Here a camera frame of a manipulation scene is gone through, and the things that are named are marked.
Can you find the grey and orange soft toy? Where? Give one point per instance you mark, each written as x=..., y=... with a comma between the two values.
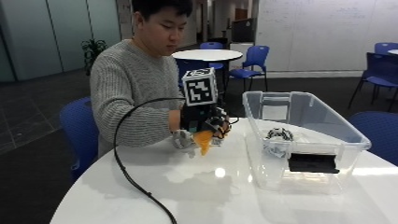
x=202, y=140

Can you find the white marker cube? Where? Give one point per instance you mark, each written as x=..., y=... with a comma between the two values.
x=200, y=87

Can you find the black and white soft toy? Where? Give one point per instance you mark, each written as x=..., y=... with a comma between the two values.
x=279, y=134

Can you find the clear plastic storage bin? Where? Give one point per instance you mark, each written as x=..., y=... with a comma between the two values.
x=306, y=137

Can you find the round white table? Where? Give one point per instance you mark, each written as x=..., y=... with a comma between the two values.
x=206, y=55

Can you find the the person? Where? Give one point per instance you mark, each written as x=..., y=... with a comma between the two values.
x=128, y=87

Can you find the black label on bin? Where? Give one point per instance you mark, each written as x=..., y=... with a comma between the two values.
x=313, y=163

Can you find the black cabinet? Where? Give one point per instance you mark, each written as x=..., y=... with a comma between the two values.
x=242, y=30

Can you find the green potted plant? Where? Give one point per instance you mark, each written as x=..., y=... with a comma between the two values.
x=92, y=53

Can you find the white whiteboard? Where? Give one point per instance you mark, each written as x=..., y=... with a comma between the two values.
x=327, y=34

